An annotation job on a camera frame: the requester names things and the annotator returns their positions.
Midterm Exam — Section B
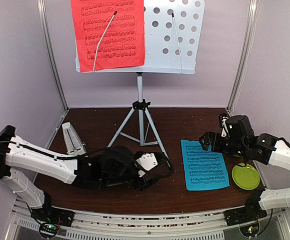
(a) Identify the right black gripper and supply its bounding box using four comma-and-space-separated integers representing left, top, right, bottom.
199, 131, 247, 158

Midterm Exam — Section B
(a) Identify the blue sheet music mat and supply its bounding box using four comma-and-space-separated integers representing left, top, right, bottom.
180, 139, 230, 192

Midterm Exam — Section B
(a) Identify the grey metronome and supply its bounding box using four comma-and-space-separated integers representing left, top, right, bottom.
61, 122, 87, 156

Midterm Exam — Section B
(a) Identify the grey music stand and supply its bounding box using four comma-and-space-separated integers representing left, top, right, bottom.
74, 0, 207, 161

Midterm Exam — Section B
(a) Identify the red sheet music mat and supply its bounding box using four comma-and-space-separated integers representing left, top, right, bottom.
70, 0, 145, 73

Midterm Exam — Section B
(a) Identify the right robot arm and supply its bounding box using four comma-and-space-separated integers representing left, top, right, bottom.
199, 114, 290, 221

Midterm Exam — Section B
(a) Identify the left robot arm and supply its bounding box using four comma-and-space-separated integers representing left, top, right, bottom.
0, 125, 169, 222

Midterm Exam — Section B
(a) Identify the green plate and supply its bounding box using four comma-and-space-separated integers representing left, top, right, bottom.
231, 163, 261, 191

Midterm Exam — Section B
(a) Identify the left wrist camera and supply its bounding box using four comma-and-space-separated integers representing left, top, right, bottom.
134, 151, 166, 171

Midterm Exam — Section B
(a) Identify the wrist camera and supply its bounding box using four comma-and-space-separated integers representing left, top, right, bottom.
134, 151, 166, 171
218, 113, 230, 138

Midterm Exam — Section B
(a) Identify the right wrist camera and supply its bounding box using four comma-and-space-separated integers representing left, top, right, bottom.
218, 113, 230, 138

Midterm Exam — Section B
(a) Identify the right aluminium corner post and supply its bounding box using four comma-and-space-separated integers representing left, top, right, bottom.
226, 0, 259, 116

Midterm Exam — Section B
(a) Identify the aluminium corner post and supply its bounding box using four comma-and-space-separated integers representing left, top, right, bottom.
226, 0, 259, 116
37, 0, 70, 113

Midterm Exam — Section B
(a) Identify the aluminium front rail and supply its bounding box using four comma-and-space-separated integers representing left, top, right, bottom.
5, 196, 290, 240

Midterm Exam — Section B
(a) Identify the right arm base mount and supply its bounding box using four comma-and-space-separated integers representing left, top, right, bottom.
223, 206, 268, 239

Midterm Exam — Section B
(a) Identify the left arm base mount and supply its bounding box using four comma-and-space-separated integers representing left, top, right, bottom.
29, 207, 75, 239

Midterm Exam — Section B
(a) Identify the left aluminium corner post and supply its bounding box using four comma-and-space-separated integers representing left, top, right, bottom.
37, 0, 70, 113

